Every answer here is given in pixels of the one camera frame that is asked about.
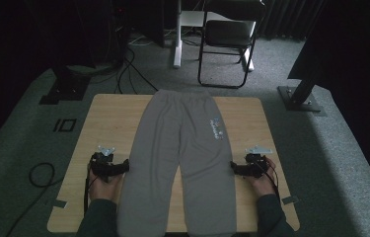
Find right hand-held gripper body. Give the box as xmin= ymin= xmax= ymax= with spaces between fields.
xmin=238 ymin=145 xmax=273 ymax=179

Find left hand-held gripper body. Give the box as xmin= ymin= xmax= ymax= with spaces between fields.
xmin=89 ymin=145 xmax=121 ymax=184

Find grey pants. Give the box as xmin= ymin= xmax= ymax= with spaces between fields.
xmin=116 ymin=88 xmax=238 ymax=237

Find person's right hand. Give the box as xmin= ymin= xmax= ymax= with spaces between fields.
xmin=248 ymin=157 xmax=277 ymax=198

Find person's left hand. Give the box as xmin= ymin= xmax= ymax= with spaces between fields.
xmin=88 ymin=174 xmax=124 ymax=205

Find black metal stand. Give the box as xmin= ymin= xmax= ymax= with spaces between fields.
xmin=277 ymin=75 xmax=327 ymax=117

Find black stand base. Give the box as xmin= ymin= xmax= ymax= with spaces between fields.
xmin=38 ymin=65 xmax=92 ymax=106

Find black folding chair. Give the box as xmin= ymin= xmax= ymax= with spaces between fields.
xmin=197 ymin=0 xmax=267 ymax=90

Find dark curtain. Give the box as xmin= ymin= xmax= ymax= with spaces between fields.
xmin=258 ymin=0 xmax=309 ymax=41

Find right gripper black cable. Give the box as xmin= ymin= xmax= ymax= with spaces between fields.
xmin=260 ymin=161 xmax=281 ymax=199

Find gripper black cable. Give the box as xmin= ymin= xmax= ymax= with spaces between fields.
xmin=83 ymin=161 xmax=96 ymax=215
xmin=260 ymin=161 xmax=281 ymax=199

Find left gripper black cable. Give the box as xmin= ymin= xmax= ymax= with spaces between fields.
xmin=83 ymin=161 xmax=96 ymax=215

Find black looped floor cable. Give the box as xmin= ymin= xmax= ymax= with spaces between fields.
xmin=6 ymin=162 xmax=65 ymax=237

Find long black floor cable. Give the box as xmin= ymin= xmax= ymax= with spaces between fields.
xmin=114 ymin=47 xmax=159 ymax=95

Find white floor cable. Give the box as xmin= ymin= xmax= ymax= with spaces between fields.
xmin=128 ymin=34 xmax=155 ymax=47

